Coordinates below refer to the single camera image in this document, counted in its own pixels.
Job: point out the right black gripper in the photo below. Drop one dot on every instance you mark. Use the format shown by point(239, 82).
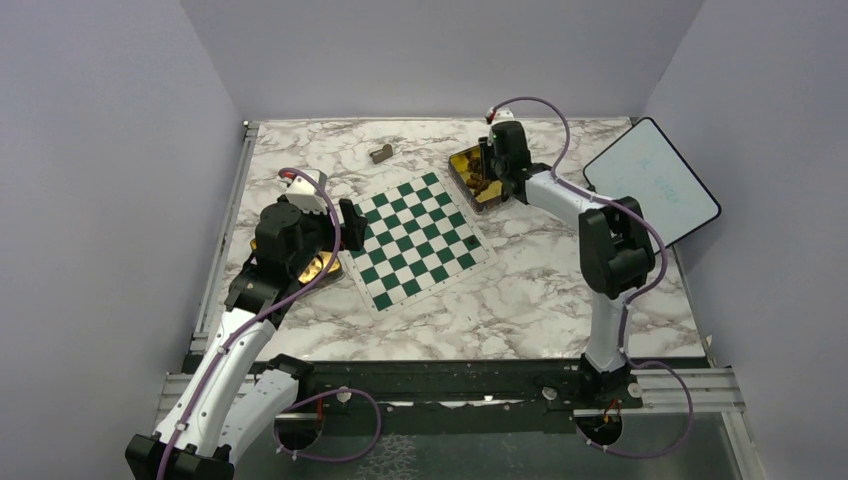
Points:
point(486, 146)

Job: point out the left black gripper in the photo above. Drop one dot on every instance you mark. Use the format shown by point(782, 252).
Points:
point(352, 234)

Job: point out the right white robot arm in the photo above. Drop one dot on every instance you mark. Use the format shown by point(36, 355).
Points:
point(615, 251)

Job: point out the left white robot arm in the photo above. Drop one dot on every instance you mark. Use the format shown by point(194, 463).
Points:
point(201, 435)

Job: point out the gold tin with dark pieces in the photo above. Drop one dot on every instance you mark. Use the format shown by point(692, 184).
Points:
point(466, 169)

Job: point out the gold tin with white pieces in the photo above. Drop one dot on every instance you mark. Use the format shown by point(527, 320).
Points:
point(316, 265)

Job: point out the green white chess board mat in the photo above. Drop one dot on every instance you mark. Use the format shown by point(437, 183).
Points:
point(415, 245)

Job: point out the small grey tan clip device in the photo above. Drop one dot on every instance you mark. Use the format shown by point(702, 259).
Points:
point(381, 154)

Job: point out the small whiteboard tablet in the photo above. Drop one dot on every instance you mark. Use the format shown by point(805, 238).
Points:
point(644, 164)

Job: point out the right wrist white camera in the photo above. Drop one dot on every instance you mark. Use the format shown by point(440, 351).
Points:
point(499, 118)

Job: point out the wrist white camera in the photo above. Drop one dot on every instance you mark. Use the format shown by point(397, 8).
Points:
point(499, 118)
point(303, 194)

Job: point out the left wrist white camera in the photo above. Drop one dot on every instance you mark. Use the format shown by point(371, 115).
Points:
point(303, 194)

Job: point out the black metal base frame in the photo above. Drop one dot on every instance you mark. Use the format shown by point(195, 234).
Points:
point(476, 397)

